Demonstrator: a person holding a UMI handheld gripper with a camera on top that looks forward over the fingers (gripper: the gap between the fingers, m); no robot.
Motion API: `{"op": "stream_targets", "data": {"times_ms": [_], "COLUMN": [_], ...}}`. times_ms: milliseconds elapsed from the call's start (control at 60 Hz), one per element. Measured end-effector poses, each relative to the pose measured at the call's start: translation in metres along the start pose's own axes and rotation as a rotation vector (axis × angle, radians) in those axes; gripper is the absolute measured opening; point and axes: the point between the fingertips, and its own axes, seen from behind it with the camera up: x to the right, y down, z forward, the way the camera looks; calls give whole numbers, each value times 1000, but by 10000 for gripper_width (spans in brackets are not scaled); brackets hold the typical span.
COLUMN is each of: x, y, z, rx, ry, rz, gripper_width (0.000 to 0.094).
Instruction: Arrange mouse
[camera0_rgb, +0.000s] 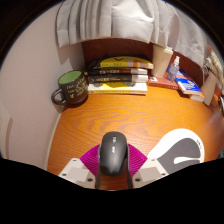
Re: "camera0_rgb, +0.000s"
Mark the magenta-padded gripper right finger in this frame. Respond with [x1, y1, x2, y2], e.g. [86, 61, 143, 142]
[125, 143, 169, 189]

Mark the thick black book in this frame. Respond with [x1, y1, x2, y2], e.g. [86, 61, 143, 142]
[87, 73, 149, 84]

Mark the white and grey mouse pad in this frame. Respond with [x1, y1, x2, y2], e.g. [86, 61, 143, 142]
[146, 128, 206, 175]

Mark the white vase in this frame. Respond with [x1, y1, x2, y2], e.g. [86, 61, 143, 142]
[200, 71, 219, 107]

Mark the thin black book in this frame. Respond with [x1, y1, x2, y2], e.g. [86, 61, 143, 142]
[84, 67, 149, 76]

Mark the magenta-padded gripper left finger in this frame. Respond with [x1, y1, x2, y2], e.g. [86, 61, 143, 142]
[58, 143, 103, 190]

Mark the yellow and white book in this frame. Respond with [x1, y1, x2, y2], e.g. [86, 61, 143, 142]
[87, 81, 148, 95]

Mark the yellow and black book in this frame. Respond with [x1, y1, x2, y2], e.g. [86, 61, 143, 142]
[87, 54, 155, 70]

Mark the clear spray bottle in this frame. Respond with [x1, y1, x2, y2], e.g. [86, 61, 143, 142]
[165, 55, 181, 83]

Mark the dark mug with green inside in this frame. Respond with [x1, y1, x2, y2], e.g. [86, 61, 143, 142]
[50, 70, 89, 106]

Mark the red book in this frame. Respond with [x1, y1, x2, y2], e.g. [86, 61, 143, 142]
[147, 74, 181, 91]

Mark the black computer mouse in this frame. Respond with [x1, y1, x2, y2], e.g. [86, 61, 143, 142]
[98, 131, 130, 177]

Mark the white curtain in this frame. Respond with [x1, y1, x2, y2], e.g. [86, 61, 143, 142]
[55, 0, 209, 66]

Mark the beige cup with lid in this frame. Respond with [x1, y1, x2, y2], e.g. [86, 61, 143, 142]
[151, 44, 174, 79]

